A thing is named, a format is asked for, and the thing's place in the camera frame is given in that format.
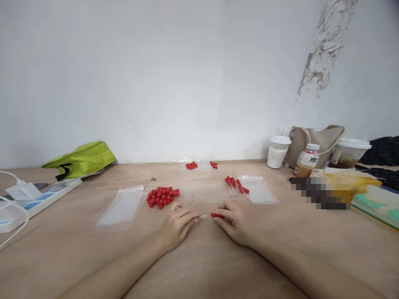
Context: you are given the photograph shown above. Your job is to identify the person's right hand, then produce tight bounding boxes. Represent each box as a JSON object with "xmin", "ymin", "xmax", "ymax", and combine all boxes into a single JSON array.
[{"xmin": 212, "ymin": 201, "xmax": 254, "ymax": 248}]

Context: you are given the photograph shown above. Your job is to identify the person's left hand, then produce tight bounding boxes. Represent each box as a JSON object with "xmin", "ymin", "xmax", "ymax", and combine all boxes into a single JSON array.
[{"xmin": 158, "ymin": 201, "xmax": 200, "ymax": 251}]

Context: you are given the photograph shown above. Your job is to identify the person's left fingers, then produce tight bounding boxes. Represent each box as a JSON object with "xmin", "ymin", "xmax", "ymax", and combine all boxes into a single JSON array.
[{"xmin": 173, "ymin": 201, "xmax": 200, "ymax": 233}]

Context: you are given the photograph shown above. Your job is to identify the person's right fingers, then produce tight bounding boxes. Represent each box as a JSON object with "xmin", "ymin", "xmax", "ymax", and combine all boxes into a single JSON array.
[{"xmin": 212, "ymin": 201, "xmax": 239, "ymax": 233}]

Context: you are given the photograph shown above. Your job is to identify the row of glass tubes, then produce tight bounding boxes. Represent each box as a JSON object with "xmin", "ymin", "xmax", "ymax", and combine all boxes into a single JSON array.
[{"xmin": 177, "ymin": 181, "xmax": 234, "ymax": 207}]

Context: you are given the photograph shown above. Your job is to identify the pile of red rubber bulbs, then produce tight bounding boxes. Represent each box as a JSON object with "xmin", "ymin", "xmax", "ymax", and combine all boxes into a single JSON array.
[{"xmin": 146, "ymin": 186, "xmax": 181, "ymax": 210}]

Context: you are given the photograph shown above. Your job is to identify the group of red-capped glass droppers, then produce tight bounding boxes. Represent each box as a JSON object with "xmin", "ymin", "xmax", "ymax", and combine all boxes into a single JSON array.
[{"xmin": 224, "ymin": 175, "xmax": 252, "ymax": 203}]

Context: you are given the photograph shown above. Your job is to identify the empty clear zip bag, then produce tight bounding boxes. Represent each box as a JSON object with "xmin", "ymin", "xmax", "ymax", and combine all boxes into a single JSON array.
[
  {"xmin": 94, "ymin": 185, "xmax": 148, "ymax": 233},
  {"xmin": 235, "ymin": 174, "xmax": 281, "ymax": 206}
]

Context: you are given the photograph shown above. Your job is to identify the clear bag with dropper parts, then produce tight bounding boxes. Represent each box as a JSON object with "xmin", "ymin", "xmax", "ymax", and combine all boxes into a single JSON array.
[{"xmin": 174, "ymin": 157, "xmax": 224, "ymax": 172}]

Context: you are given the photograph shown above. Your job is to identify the white paper cup with straw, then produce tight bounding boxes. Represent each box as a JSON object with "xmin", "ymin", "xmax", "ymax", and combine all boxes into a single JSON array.
[{"xmin": 266, "ymin": 125, "xmax": 293, "ymax": 170}]

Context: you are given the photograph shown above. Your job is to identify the plastic drink bottle white cap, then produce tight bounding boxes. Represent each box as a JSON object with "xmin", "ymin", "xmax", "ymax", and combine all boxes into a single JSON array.
[{"xmin": 292, "ymin": 143, "xmax": 321, "ymax": 178}]

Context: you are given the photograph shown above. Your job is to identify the lime green tote bag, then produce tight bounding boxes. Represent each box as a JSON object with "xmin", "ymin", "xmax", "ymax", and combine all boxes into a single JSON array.
[{"xmin": 41, "ymin": 140, "xmax": 118, "ymax": 182}]

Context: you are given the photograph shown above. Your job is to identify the beige leather bucket bag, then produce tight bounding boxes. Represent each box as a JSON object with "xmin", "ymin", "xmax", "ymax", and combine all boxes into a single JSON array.
[{"xmin": 288, "ymin": 125, "xmax": 348, "ymax": 171}]

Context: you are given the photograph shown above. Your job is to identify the yellow tissue pack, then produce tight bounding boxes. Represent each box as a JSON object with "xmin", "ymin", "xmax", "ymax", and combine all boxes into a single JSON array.
[{"xmin": 311, "ymin": 167, "xmax": 384, "ymax": 206}]

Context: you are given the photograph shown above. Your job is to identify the clear cup with brown drink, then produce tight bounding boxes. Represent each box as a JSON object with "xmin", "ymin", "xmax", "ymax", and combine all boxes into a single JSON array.
[{"xmin": 328, "ymin": 138, "xmax": 373, "ymax": 171}]

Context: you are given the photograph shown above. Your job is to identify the white power strip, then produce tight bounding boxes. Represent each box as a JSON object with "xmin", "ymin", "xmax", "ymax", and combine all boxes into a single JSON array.
[{"xmin": 0, "ymin": 178, "xmax": 84, "ymax": 219}]

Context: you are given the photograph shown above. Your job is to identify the green book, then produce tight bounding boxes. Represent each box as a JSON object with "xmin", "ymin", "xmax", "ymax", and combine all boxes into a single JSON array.
[{"xmin": 350, "ymin": 184, "xmax": 399, "ymax": 231}]

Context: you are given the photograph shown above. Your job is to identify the white charger plug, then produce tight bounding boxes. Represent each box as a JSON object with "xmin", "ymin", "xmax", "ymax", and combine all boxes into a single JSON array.
[{"xmin": 5, "ymin": 181, "xmax": 43, "ymax": 203}]

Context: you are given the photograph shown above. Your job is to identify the black knitted cloth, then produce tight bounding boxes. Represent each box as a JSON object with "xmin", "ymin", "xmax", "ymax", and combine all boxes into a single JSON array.
[{"xmin": 357, "ymin": 135, "xmax": 399, "ymax": 190}]

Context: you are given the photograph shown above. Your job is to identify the white power adapter block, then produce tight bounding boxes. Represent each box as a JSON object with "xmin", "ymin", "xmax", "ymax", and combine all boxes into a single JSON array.
[{"xmin": 0, "ymin": 195, "xmax": 29, "ymax": 234}]

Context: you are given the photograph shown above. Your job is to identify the white charging cable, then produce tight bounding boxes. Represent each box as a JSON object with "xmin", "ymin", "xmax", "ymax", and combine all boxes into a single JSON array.
[{"xmin": 0, "ymin": 170, "xmax": 20, "ymax": 186}]

